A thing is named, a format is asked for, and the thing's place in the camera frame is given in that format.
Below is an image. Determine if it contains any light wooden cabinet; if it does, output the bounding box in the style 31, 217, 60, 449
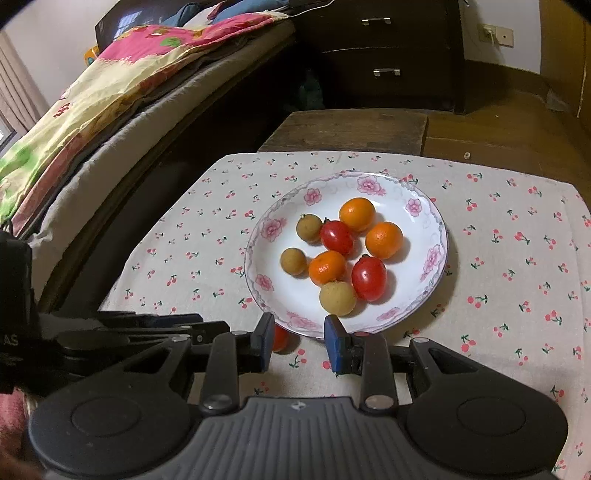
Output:
538, 0, 591, 121

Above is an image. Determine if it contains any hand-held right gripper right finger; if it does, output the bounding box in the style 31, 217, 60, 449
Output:
324, 315, 481, 411

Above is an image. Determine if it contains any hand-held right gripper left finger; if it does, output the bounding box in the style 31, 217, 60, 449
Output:
115, 312, 276, 411

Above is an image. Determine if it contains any dark green bag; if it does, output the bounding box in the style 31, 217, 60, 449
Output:
295, 69, 324, 109

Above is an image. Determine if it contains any white floral rim plate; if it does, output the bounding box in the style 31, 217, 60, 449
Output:
244, 171, 449, 340

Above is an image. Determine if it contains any dark wooden dresser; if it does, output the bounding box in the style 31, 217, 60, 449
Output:
288, 0, 467, 116

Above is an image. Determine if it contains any brown wooden bench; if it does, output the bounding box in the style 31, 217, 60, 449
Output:
257, 109, 429, 155

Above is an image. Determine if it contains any person's left forearm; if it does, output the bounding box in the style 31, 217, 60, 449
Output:
0, 388, 44, 462

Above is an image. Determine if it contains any beige curtain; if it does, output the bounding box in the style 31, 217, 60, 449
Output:
0, 32, 49, 139

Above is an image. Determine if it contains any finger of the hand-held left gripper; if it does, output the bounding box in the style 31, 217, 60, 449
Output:
95, 311, 204, 328
51, 320, 232, 371

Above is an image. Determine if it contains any dark wooden bed frame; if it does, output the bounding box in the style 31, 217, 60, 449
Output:
37, 37, 305, 315

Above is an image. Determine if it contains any bed with colourful blanket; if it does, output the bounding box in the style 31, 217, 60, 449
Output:
18, 21, 296, 296

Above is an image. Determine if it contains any colourful floral quilt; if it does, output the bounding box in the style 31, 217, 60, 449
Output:
0, 11, 289, 232

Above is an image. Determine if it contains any small orange tangerine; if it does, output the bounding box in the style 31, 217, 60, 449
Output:
339, 197, 376, 232
365, 222, 404, 260
308, 250, 347, 287

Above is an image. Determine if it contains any blue pillow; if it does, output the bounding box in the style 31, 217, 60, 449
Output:
161, 0, 296, 28

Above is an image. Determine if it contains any small tan longan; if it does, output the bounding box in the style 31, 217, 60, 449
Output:
296, 213, 323, 244
280, 247, 308, 277

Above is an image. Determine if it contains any dark headboard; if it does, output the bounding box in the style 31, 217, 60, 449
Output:
95, 0, 213, 47

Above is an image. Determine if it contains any large tan longan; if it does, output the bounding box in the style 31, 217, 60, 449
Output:
320, 281, 357, 317

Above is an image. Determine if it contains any white wall outlet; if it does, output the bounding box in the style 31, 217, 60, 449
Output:
478, 24, 515, 48

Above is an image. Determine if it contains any cherry print tablecloth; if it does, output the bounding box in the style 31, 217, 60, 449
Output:
99, 151, 589, 480

